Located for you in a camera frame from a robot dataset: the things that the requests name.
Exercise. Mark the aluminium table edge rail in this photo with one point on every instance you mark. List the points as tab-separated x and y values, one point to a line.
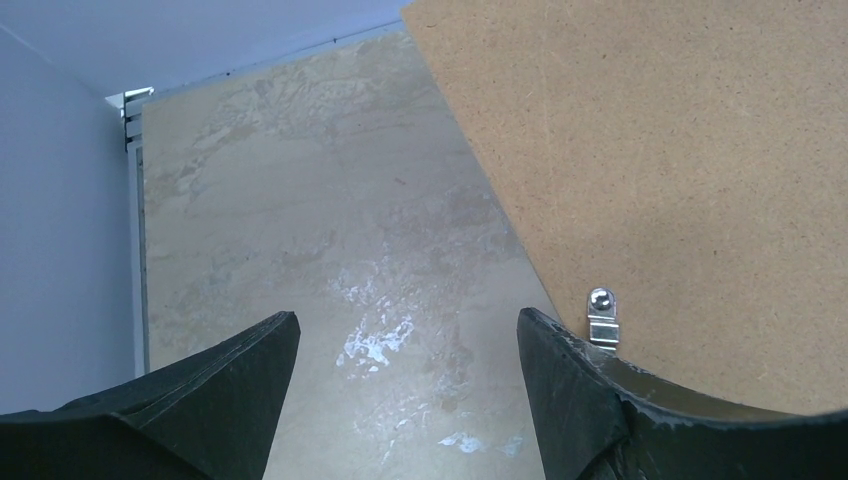
130	105

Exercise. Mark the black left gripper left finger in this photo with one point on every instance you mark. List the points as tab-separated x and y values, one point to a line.
212	415

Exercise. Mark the brown cardboard backing board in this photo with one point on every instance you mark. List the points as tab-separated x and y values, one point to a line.
689	155

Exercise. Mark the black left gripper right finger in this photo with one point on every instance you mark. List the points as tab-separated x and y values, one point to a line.
597	416

